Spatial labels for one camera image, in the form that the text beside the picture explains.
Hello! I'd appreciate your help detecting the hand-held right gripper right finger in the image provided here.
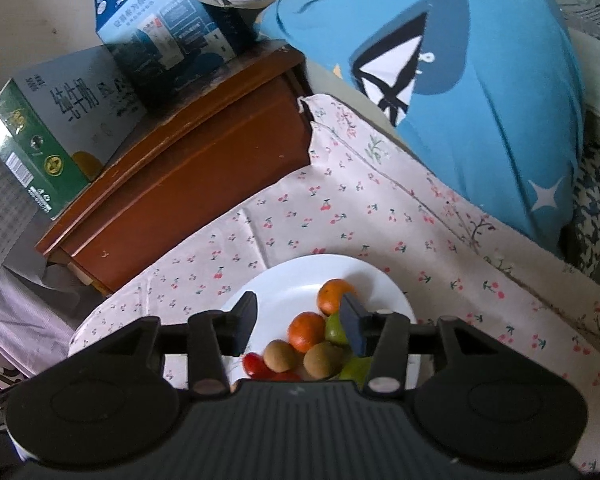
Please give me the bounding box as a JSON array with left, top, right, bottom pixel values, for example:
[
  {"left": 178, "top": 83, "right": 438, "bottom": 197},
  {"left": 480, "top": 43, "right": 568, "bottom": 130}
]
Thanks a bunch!
[{"left": 339, "top": 294, "right": 561, "bottom": 393}]

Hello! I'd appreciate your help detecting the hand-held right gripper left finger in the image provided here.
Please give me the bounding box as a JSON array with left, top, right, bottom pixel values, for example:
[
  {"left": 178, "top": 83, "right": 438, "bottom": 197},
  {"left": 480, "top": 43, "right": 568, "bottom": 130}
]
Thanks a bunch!
[{"left": 37, "top": 291, "right": 259, "bottom": 395}]

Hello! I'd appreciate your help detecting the green round fruit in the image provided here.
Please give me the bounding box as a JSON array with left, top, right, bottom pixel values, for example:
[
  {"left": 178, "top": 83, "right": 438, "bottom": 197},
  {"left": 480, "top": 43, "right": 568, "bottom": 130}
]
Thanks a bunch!
[{"left": 325, "top": 312, "right": 352, "bottom": 346}]

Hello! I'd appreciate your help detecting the orange mandarin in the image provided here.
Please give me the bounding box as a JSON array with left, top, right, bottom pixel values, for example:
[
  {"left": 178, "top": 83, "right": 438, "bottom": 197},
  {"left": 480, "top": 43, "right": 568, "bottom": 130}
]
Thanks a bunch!
[
  {"left": 317, "top": 279, "right": 359, "bottom": 317},
  {"left": 287, "top": 311, "right": 327, "bottom": 354}
]

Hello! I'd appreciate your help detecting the pale green apple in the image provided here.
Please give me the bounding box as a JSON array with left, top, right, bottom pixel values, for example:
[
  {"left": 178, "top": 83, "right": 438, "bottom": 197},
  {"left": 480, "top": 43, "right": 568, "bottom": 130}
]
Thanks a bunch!
[{"left": 337, "top": 355, "right": 373, "bottom": 382}]

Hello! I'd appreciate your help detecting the tan round fruit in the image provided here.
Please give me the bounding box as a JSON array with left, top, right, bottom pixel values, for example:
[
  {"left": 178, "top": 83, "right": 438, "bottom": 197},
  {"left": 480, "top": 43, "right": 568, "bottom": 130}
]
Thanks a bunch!
[
  {"left": 303, "top": 341, "right": 345, "bottom": 380},
  {"left": 264, "top": 340, "right": 297, "bottom": 373}
]

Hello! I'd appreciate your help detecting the white plate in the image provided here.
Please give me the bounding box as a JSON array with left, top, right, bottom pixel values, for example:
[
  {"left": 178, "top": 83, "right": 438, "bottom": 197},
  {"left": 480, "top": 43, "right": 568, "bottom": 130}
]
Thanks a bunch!
[{"left": 219, "top": 254, "right": 418, "bottom": 393}]

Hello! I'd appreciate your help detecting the cherry print tablecloth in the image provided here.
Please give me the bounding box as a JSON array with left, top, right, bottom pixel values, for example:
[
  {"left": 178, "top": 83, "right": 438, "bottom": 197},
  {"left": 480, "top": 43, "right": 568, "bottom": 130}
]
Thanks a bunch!
[{"left": 67, "top": 165, "right": 600, "bottom": 471}]

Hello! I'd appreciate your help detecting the brown wooden nightstand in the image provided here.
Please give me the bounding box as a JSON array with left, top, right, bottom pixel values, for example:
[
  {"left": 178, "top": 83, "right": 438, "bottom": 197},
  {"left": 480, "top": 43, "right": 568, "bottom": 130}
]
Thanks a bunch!
[{"left": 35, "top": 42, "right": 315, "bottom": 297}]

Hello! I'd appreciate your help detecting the floral bed sheet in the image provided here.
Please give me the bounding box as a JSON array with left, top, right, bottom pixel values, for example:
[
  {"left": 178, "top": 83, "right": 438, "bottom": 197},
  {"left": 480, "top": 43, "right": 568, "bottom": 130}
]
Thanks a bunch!
[{"left": 297, "top": 92, "right": 600, "bottom": 351}]

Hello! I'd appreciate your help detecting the purple curtain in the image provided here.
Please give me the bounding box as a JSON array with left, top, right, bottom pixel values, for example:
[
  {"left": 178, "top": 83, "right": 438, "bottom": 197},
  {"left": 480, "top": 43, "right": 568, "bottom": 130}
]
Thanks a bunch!
[{"left": 0, "top": 260, "right": 106, "bottom": 378}]

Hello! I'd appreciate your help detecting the checkered cloth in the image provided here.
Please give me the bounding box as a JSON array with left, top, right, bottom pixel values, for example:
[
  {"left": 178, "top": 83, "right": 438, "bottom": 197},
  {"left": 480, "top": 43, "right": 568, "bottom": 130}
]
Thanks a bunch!
[{"left": 0, "top": 135, "right": 38, "bottom": 301}]

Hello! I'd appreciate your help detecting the dark patterned blanket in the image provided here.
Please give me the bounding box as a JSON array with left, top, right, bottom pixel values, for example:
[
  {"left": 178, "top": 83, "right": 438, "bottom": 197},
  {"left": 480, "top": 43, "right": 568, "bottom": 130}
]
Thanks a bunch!
[{"left": 565, "top": 140, "right": 600, "bottom": 281}]

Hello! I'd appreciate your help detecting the green milk carton box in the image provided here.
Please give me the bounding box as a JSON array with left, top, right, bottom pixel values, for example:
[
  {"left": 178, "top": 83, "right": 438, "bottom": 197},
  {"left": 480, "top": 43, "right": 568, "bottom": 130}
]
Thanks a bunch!
[{"left": 0, "top": 45, "right": 148, "bottom": 221}]

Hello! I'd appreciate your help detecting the blue milk carton box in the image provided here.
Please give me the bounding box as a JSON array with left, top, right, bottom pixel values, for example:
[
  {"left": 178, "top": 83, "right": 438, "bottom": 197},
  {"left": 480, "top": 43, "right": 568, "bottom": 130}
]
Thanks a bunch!
[{"left": 94, "top": 0, "right": 256, "bottom": 111}]

